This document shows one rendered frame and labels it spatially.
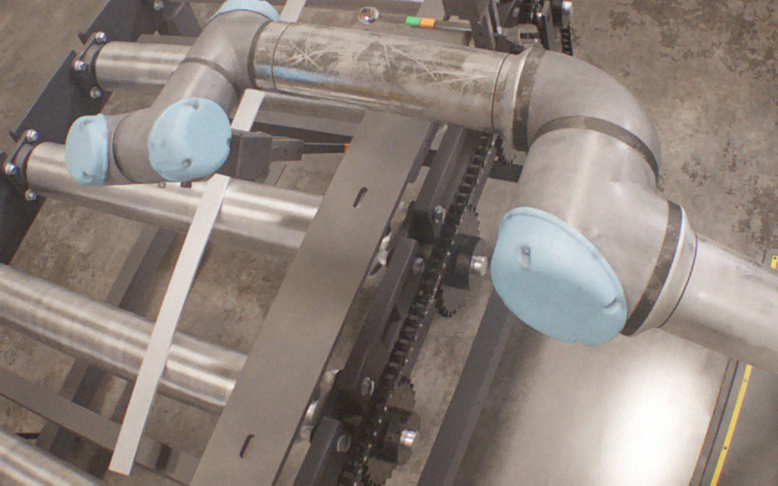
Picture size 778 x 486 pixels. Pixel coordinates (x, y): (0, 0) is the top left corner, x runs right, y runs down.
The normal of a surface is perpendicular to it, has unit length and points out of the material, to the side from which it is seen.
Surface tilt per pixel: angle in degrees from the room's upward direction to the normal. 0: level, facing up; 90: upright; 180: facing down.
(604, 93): 15
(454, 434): 0
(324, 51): 25
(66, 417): 0
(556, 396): 0
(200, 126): 71
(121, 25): 90
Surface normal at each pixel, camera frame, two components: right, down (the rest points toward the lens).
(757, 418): -0.20, -0.57
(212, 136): 0.79, -0.02
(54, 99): 0.91, 0.18
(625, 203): 0.22, -0.58
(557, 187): -0.42, -0.60
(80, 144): -0.61, 0.05
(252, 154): 0.78, 0.20
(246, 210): -0.31, -0.27
